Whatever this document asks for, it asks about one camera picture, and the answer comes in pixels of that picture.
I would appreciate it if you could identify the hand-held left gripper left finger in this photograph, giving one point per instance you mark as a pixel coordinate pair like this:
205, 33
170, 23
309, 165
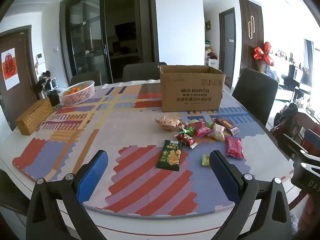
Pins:
93, 175

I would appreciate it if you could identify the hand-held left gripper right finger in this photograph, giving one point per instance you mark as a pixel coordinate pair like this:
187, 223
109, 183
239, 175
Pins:
223, 177

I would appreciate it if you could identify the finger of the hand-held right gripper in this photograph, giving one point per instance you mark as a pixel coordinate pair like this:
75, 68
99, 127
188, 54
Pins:
312, 140
290, 142

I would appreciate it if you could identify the small light green packet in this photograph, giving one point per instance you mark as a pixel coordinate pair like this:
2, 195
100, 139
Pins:
205, 160

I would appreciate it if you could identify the magenta snack packet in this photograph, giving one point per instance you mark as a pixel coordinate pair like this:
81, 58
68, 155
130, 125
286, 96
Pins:
235, 147

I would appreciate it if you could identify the pale yellow snack packet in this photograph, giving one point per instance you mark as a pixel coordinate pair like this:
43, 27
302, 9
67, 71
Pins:
218, 133

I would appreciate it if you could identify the dark brown snack packet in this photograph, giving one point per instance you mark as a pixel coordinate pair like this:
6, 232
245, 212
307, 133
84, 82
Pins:
228, 127

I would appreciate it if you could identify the small red snack packet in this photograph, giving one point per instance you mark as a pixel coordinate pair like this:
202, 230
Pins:
187, 140

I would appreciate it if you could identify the pink red snack packet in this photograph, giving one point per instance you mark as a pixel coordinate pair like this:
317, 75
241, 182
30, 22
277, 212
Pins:
202, 129

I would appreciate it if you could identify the green candy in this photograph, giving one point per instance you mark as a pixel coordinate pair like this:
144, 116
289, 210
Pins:
189, 130
210, 124

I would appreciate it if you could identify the green chip packet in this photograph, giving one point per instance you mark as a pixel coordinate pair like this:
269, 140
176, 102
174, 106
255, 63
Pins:
170, 156

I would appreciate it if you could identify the brown candy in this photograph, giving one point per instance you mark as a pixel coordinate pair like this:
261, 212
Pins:
182, 125

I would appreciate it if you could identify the beige snack packet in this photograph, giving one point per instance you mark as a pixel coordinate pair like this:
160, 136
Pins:
167, 122

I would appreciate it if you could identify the brown cardboard box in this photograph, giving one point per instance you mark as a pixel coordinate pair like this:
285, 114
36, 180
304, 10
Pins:
190, 97

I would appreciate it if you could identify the person's right hand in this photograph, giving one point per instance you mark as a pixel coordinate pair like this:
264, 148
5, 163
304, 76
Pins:
308, 217

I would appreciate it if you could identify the dark cloth bag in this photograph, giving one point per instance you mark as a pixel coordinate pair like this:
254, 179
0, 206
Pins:
285, 116

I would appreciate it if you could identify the colourful patterned table mat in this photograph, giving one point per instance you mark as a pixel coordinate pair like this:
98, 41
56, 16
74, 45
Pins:
140, 185

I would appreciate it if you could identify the dark round-backed dining chair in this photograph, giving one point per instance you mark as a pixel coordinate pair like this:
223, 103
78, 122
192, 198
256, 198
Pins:
255, 92

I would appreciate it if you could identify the white sideboard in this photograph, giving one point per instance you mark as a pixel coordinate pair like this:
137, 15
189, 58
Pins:
282, 67

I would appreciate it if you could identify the white plastic basket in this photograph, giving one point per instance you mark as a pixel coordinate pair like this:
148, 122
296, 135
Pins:
80, 97

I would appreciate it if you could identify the woven tissue box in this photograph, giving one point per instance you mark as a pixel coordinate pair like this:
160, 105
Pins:
33, 117

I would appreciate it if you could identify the small black box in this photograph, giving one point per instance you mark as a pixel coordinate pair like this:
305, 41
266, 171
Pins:
53, 98

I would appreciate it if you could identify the pile of oranges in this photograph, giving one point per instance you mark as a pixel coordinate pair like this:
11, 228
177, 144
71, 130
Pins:
75, 90

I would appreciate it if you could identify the narrow dark dining chair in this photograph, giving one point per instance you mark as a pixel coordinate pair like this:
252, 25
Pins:
85, 78

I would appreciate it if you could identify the white cloth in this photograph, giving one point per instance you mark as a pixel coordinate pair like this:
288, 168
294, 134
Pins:
130, 82

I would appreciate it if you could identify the small white cabinet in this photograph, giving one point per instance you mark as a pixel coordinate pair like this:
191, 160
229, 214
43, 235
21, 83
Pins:
53, 83

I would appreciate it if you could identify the dark slatted wood panel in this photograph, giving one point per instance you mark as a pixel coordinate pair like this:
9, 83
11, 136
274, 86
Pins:
243, 50

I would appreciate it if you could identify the black bag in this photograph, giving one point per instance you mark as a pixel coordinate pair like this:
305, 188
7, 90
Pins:
43, 83

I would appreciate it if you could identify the dark framed interior door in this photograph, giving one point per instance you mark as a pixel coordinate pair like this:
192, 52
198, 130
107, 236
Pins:
228, 47

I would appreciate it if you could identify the white storage shelf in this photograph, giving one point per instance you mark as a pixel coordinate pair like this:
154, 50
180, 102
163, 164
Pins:
211, 61

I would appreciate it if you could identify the brown entrance door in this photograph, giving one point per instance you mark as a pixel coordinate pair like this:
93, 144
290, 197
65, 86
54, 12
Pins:
25, 85

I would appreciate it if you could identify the wide dark dining chair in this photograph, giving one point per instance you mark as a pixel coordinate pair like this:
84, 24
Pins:
142, 71

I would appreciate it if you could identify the red and white door poster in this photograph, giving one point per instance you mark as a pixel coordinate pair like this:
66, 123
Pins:
10, 68

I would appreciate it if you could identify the black glass sliding door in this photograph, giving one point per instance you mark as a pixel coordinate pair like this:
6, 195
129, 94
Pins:
85, 37

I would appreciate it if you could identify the white wall intercom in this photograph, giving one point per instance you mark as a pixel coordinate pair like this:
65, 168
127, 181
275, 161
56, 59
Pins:
40, 58

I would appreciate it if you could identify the small wall picture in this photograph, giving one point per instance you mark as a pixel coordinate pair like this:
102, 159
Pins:
208, 26

